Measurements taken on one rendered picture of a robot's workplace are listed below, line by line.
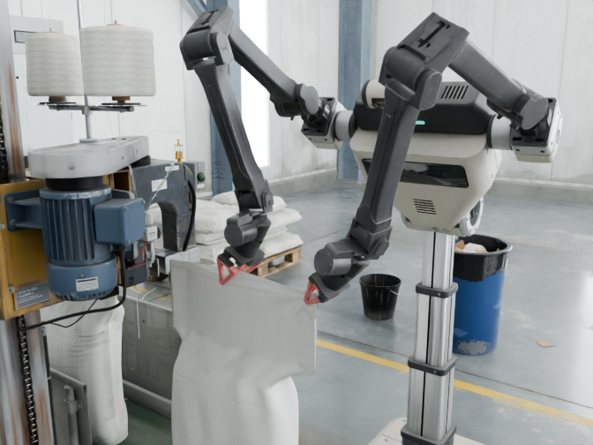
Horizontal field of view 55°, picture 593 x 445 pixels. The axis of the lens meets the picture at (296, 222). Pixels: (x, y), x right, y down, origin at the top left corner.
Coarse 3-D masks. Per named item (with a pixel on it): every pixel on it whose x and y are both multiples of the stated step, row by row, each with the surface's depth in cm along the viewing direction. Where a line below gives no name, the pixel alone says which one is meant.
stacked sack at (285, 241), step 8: (288, 232) 531; (264, 240) 504; (272, 240) 505; (280, 240) 508; (288, 240) 512; (296, 240) 521; (264, 248) 487; (272, 248) 494; (280, 248) 503; (288, 248) 513; (264, 256) 487
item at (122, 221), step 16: (96, 208) 122; (112, 208) 122; (128, 208) 123; (144, 208) 131; (96, 224) 123; (112, 224) 122; (128, 224) 123; (144, 224) 131; (112, 240) 123; (128, 240) 123
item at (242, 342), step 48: (192, 288) 159; (240, 288) 145; (288, 288) 138; (192, 336) 161; (240, 336) 148; (288, 336) 141; (192, 384) 156; (240, 384) 145; (288, 384) 149; (192, 432) 159; (240, 432) 147; (288, 432) 148
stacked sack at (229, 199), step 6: (228, 192) 534; (234, 192) 535; (216, 198) 519; (222, 198) 516; (228, 198) 516; (234, 198) 515; (276, 198) 515; (222, 204) 514; (228, 204) 511; (234, 204) 506; (276, 204) 511; (282, 204) 518; (276, 210) 512
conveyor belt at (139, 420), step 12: (132, 408) 215; (144, 408) 215; (132, 420) 207; (144, 420) 207; (156, 420) 207; (168, 420) 207; (132, 432) 200; (144, 432) 200; (156, 432) 200; (168, 432) 200; (96, 444) 193; (120, 444) 193; (132, 444) 193; (144, 444) 193; (156, 444) 193; (168, 444) 193
